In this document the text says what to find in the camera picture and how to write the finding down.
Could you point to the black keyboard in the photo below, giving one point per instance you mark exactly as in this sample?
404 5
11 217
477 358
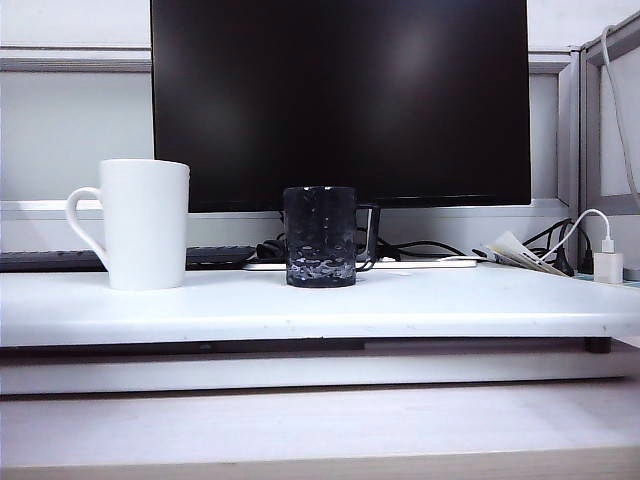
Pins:
50 260

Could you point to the grey partition frame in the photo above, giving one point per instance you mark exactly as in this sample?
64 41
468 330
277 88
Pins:
582 125

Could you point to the folded paper booklet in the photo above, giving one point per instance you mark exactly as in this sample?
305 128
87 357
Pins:
520 252

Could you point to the black computer monitor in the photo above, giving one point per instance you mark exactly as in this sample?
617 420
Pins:
340 100

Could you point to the black platform foot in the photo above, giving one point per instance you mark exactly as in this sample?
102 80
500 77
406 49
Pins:
597 346

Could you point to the black textured cup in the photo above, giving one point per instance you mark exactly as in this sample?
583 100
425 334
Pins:
320 240

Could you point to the white usb charger block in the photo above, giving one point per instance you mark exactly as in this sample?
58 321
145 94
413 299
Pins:
608 268

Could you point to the black power adapter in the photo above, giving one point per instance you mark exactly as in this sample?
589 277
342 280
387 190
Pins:
271 249

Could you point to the white ceramic mug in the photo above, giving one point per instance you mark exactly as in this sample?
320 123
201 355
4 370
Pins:
145 225

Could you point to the white raised platform board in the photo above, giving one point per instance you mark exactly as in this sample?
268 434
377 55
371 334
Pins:
350 302

